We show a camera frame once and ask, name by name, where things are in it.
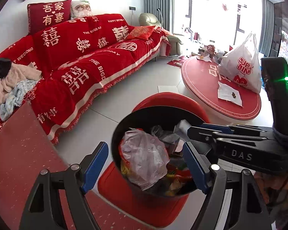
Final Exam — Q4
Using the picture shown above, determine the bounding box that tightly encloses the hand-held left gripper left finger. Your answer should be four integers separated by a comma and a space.
19, 141, 109, 230

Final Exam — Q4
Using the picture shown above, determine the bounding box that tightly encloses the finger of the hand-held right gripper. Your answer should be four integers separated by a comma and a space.
187, 126, 274, 149
199, 123, 268, 135

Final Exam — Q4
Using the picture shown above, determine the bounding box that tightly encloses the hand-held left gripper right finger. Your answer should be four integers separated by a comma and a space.
182, 142, 273, 230

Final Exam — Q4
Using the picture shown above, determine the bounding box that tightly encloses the red foil snack bag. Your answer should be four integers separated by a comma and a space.
119, 128, 171, 191

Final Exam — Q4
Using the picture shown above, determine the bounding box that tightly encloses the black trash bin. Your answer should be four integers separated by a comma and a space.
111, 106, 219, 197

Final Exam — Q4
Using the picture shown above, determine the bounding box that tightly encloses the person's right hand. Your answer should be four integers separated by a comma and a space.
254, 171, 288, 208

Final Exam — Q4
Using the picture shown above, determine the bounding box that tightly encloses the white crumpled tissue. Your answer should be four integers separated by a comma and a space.
174, 120, 192, 139

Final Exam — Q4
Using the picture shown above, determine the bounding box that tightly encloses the yellow snack bag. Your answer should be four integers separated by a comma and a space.
164, 178, 191, 196

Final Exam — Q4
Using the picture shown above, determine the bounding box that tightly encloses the white paper sheet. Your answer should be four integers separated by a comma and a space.
217, 81, 243, 107

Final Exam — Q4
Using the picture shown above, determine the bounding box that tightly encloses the round red coffee table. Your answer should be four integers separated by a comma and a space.
181, 55, 262, 130

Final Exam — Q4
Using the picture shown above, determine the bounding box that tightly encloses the red chair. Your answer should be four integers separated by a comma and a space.
97, 92, 210, 229

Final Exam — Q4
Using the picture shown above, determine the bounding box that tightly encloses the white plastic shopping bag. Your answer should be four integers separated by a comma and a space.
217, 31, 262, 94

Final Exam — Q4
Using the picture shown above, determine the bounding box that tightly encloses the red floor mat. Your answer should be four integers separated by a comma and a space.
167, 55, 190, 67

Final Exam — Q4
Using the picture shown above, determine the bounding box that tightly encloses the pile of small table items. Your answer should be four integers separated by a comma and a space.
191, 44, 227, 64

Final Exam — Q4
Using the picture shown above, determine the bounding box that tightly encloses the red covered sofa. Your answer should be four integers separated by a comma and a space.
0, 13, 171, 144

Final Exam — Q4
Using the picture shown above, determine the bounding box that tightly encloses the light blue cloth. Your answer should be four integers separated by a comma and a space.
0, 79, 40, 121

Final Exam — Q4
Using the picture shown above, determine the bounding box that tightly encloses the grey curtain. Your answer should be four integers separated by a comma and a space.
258, 0, 275, 55
143, 0, 174, 33

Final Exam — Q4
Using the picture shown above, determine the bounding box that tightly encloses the red embroidered cushion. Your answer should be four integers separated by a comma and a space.
125, 26, 156, 40

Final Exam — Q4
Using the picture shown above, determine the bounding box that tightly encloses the floor lamp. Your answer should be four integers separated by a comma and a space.
157, 8, 165, 28

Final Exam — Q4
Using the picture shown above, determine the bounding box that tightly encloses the beige armchair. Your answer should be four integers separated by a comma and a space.
139, 13, 185, 55

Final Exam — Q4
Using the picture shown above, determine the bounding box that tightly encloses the cartoon printed pillow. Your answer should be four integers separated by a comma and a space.
70, 1, 92, 20

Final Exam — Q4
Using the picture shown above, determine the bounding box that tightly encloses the red lettered cushion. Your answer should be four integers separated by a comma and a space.
27, 0, 72, 35

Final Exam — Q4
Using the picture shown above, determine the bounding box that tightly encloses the dark wall unit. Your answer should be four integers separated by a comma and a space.
271, 3, 288, 60

